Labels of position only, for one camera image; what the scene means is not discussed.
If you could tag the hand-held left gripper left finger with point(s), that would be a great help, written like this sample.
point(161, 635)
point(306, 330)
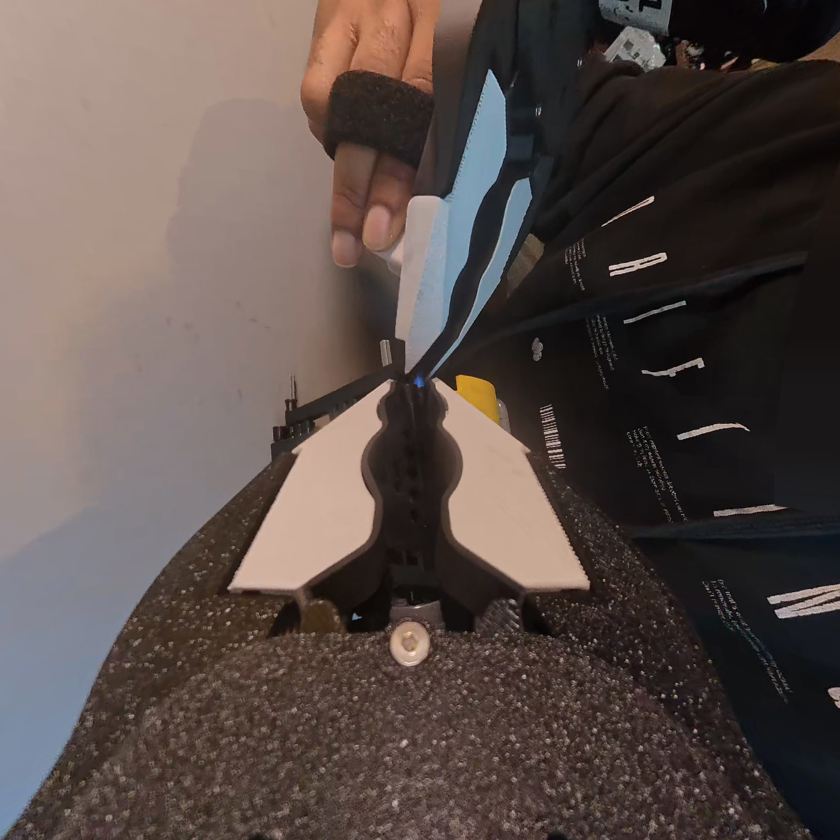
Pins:
point(315, 519)

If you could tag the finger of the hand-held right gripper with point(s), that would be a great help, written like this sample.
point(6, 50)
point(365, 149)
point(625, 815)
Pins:
point(505, 236)
point(440, 250)

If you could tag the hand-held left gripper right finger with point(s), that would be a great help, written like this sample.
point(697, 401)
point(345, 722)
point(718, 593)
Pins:
point(512, 512)

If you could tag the person's right hand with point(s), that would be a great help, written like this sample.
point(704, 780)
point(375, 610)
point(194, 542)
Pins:
point(368, 197)

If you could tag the grey desk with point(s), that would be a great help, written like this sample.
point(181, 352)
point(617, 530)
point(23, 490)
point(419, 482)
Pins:
point(145, 263)

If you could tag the white printed paper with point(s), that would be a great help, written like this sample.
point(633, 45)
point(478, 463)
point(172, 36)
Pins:
point(637, 46)

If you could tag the black yellow toy brick vehicle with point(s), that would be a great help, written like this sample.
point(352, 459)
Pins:
point(414, 486)

